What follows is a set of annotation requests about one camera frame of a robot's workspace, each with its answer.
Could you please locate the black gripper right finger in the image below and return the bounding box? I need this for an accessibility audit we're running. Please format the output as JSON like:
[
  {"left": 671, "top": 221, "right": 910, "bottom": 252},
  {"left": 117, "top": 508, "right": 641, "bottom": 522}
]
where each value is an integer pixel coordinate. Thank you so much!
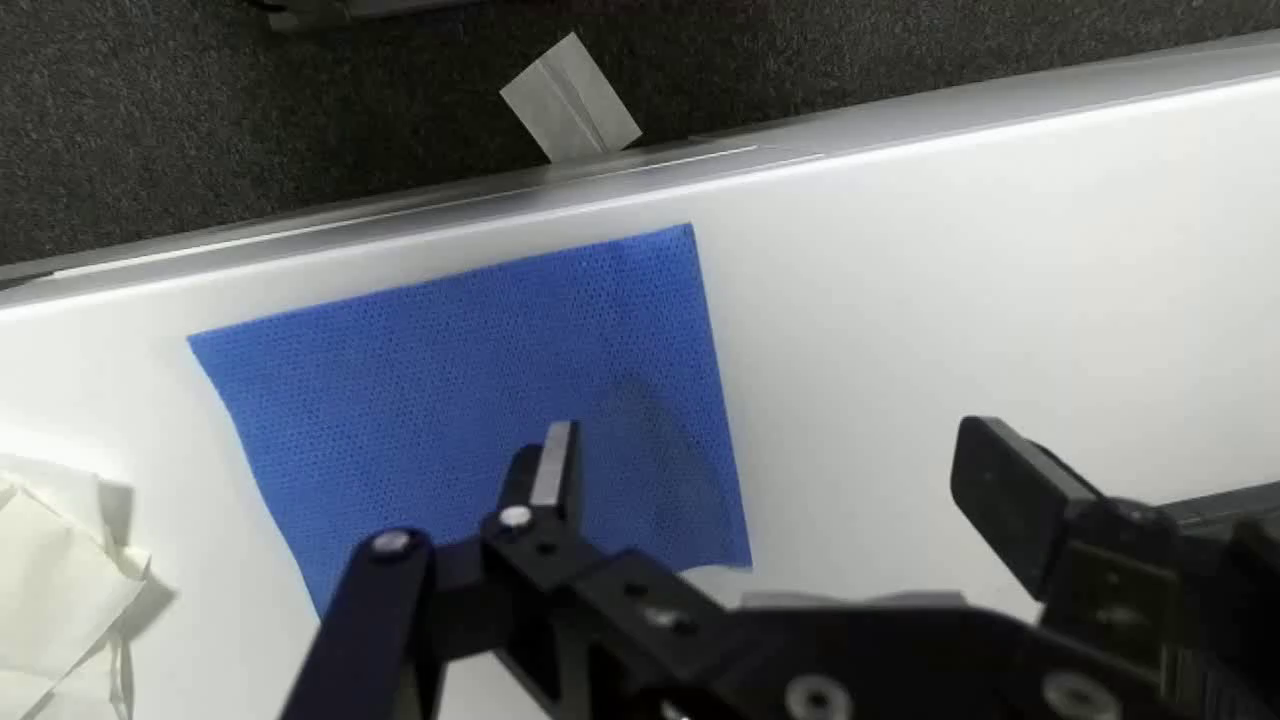
[{"left": 951, "top": 414, "right": 1099, "bottom": 596}]

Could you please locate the blue placemat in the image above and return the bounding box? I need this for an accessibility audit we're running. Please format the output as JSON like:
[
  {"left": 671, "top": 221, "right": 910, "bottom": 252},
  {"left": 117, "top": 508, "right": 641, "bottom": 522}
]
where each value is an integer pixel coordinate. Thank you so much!
[{"left": 193, "top": 225, "right": 751, "bottom": 605}]

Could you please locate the white napkin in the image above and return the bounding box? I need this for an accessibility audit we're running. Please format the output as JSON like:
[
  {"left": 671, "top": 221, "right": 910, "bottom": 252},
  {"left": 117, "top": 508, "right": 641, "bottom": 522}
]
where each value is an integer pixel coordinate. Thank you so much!
[{"left": 0, "top": 454, "right": 162, "bottom": 720}]

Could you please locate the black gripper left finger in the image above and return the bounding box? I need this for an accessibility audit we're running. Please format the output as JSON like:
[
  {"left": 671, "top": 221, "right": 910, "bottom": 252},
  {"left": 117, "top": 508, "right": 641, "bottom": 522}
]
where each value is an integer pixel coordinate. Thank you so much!
[{"left": 478, "top": 418, "right": 578, "bottom": 551}]

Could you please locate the white paper tag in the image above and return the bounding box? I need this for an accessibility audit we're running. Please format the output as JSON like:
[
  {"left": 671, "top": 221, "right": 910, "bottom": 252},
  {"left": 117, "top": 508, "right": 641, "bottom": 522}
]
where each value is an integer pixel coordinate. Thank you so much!
[{"left": 500, "top": 30, "right": 641, "bottom": 165}]

